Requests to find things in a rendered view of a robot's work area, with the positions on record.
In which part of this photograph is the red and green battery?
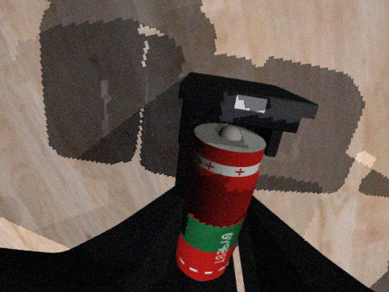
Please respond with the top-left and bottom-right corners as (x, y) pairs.
(175, 123), (266, 280)

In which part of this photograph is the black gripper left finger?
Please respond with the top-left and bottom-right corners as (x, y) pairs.
(0, 182), (186, 292)

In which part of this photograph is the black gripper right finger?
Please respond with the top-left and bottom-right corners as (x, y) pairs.
(237, 196), (375, 292)

